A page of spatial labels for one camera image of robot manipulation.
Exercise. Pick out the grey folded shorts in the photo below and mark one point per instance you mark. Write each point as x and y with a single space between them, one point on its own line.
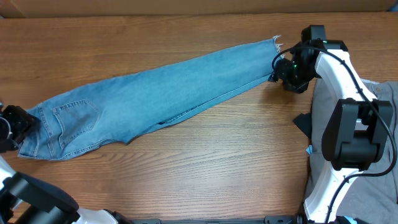
371 199

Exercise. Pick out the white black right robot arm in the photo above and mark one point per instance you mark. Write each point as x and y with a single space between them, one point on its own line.
357 141

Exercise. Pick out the black cloth piece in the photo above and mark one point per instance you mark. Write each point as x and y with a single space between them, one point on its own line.
304 123

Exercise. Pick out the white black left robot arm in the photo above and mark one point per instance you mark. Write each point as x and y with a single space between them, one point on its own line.
48 203

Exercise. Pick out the light blue denim jeans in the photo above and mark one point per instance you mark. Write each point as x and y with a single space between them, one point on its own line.
122 108

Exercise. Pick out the brown cardboard back panel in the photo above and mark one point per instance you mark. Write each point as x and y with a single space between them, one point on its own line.
85 8

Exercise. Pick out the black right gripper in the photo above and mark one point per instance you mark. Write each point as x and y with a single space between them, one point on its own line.
280 72

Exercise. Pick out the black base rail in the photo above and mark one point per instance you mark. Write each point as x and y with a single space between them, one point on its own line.
214 220

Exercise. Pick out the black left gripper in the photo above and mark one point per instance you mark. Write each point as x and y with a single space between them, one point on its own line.
25 122

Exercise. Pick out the small blue tag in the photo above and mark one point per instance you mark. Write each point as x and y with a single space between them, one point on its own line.
309 149

